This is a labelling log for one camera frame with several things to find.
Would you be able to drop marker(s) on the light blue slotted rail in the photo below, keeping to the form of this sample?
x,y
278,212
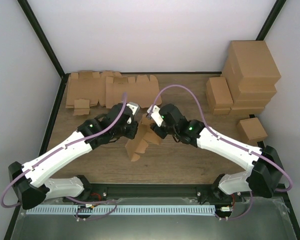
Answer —
x,y
136,210

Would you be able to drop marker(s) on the flat cardboard blank left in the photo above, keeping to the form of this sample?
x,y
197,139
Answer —
x,y
87,89

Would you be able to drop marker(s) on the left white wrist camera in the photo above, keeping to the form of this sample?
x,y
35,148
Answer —
x,y
134,107

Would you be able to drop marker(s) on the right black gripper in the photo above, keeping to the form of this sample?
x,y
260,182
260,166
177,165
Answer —
x,y
161,134

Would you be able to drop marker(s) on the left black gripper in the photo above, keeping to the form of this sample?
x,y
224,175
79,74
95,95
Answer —
x,y
131,135

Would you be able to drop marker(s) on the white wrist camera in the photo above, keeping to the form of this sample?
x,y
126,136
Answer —
x,y
153,114
134,107

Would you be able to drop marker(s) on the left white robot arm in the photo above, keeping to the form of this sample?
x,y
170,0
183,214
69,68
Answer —
x,y
32,181

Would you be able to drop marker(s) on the large top folded box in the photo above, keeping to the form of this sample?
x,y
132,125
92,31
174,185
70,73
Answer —
x,y
252,63

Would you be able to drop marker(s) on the flat cardboard blank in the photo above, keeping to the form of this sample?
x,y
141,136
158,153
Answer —
x,y
87,89
142,90

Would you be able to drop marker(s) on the small folded box left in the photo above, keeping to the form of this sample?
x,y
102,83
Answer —
x,y
218,93

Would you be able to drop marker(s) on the lone small folded box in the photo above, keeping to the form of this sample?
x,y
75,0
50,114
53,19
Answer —
x,y
251,131

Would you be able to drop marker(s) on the black aluminium frame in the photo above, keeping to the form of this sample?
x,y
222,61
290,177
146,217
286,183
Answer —
x,y
134,190

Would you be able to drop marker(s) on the cardboard box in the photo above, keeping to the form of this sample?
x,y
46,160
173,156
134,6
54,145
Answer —
x,y
143,137

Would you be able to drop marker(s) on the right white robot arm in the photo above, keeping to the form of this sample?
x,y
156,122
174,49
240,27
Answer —
x,y
261,171

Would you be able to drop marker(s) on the flat cardboard blank middle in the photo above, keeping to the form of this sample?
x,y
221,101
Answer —
x,y
142,90

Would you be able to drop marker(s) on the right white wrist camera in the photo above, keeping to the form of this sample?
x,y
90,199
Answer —
x,y
153,114

